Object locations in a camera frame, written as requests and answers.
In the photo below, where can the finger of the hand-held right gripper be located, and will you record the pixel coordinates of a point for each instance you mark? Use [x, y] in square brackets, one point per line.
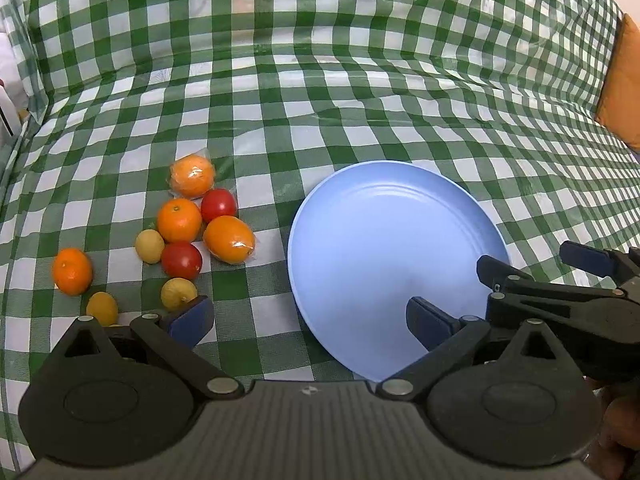
[587, 259]
[500, 272]

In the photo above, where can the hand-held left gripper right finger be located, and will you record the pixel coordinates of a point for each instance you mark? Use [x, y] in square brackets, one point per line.
[430, 322]

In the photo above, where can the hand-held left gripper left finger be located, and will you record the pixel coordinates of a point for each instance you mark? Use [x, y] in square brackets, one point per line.
[192, 319]

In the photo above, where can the red tomato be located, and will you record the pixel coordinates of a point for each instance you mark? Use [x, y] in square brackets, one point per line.
[181, 260]
[218, 205]

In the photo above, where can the oblong plastic-wrapped orange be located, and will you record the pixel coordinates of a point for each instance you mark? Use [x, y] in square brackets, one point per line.
[229, 239]

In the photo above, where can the blue plate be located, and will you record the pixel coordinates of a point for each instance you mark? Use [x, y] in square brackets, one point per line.
[390, 240]

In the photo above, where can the round unwrapped orange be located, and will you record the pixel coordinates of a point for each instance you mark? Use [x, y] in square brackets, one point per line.
[179, 220]

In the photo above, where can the person's right hand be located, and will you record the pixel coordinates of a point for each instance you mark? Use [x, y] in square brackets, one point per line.
[622, 425]

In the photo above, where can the small yellow lemon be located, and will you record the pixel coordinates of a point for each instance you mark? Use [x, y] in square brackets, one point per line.
[177, 292]
[149, 246]
[102, 308]

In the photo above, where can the small mandarin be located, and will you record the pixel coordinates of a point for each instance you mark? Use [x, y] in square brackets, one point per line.
[72, 271]

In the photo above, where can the round plastic-wrapped orange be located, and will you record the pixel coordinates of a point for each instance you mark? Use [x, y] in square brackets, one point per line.
[191, 176]

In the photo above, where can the orange cushion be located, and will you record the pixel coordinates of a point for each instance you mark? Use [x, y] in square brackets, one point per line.
[622, 85]

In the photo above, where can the green checked tablecloth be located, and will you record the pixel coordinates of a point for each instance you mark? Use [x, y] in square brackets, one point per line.
[350, 85]

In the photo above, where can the small yellow object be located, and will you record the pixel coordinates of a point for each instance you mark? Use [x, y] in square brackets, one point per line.
[23, 115]

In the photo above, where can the white object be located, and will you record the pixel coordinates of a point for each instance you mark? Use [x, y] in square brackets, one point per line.
[5, 110]

